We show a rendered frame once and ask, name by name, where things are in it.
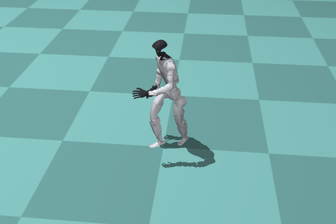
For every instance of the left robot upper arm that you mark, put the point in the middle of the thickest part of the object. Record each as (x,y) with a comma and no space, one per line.
(170,68)

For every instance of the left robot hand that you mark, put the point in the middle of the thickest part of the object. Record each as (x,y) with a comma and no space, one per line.
(142,93)

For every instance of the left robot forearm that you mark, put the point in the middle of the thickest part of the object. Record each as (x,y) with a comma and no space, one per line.
(161,90)

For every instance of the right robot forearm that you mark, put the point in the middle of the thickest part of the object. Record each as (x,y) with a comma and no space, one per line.
(158,80)

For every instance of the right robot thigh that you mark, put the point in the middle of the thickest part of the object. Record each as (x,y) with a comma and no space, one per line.
(155,108)

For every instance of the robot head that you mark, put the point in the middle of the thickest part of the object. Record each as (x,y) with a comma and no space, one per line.
(158,46)

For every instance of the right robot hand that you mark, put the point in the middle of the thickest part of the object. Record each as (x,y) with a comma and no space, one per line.
(153,88)

